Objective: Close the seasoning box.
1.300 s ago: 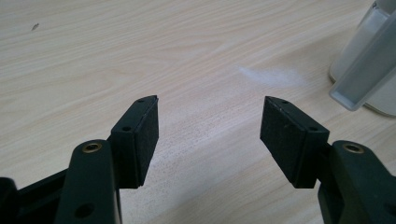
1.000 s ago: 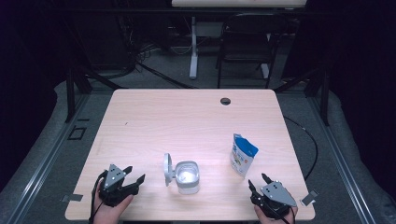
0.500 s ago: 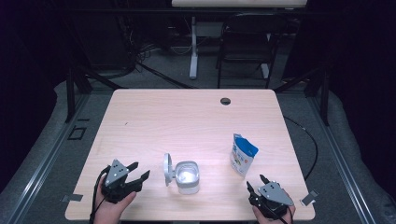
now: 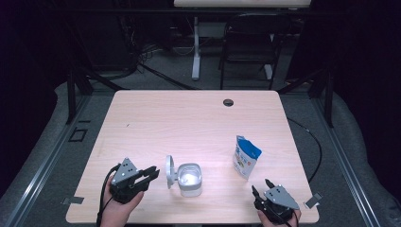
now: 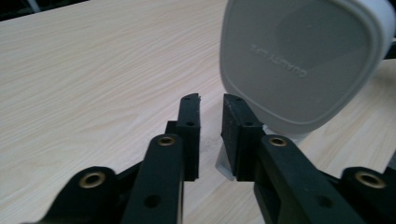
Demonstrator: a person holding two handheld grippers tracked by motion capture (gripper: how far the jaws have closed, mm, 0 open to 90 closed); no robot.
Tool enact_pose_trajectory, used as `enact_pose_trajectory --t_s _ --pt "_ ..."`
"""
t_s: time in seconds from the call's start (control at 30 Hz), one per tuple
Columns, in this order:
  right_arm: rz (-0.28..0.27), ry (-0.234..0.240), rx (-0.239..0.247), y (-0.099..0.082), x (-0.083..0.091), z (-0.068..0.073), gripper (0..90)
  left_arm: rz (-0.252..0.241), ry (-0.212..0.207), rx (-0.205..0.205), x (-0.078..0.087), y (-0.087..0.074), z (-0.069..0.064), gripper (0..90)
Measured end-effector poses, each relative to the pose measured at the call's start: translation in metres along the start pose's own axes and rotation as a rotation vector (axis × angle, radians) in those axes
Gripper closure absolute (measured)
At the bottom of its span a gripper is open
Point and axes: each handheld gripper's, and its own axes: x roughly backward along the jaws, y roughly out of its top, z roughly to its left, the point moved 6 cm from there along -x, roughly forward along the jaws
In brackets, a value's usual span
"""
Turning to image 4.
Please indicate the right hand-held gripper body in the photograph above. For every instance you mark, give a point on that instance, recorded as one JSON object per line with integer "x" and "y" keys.
{"x": 280, "y": 198}

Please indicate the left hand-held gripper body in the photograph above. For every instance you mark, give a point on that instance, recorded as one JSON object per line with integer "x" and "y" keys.
{"x": 126, "y": 171}

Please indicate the blue and white pouch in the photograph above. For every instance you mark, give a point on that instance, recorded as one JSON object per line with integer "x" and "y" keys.
{"x": 246, "y": 157}

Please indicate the person's right hand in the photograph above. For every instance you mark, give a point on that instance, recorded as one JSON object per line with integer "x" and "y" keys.
{"x": 296, "y": 219}

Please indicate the person's left hand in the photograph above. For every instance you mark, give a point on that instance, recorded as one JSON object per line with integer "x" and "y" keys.
{"x": 118, "y": 211}

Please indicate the grey tape piece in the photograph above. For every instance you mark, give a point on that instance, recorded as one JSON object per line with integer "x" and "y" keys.
{"x": 313, "y": 200}
{"x": 73, "y": 200}

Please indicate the black table grommet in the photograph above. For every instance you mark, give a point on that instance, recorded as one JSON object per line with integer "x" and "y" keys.
{"x": 228, "y": 102}

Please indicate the black metal stand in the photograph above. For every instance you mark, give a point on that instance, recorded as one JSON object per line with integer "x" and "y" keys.
{"x": 328, "y": 101}
{"x": 71, "y": 94}

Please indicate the white desk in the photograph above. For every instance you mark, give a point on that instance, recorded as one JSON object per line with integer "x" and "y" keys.
{"x": 196, "y": 63}

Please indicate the black folding chair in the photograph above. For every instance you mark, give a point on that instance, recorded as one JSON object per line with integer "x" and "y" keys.
{"x": 249, "y": 41}

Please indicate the aluminium floor rail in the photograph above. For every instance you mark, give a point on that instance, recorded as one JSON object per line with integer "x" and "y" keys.
{"x": 47, "y": 164}
{"x": 343, "y": 164}

